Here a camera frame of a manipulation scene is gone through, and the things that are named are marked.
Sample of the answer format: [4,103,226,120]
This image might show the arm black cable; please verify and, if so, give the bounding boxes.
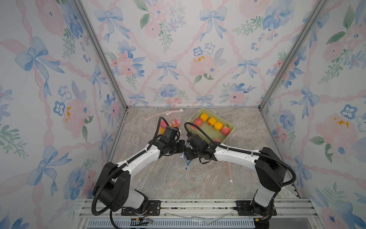
[91,116,170,229]
[183,122,297,221]

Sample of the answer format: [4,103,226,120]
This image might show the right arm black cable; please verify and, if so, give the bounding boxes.
[183,122,297,221]

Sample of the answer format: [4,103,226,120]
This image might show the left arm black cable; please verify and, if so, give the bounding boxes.
[91,116,170,229]

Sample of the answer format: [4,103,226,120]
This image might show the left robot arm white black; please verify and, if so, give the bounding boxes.
[91,127,185,216]

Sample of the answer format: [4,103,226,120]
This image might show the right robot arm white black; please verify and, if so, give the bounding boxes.
[185,134,287,219]

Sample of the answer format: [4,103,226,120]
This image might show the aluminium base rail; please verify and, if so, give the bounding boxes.
[75,198,324,229]

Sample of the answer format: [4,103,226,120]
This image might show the pink zipper clear bag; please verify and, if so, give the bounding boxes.
[144,109,184,135]
[227,161,272,189]

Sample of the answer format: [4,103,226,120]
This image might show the light green plastic basket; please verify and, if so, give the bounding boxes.
[187,108,235,143]

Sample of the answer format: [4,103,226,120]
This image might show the blue zipper clear bag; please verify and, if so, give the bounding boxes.
[182,143,192,170]

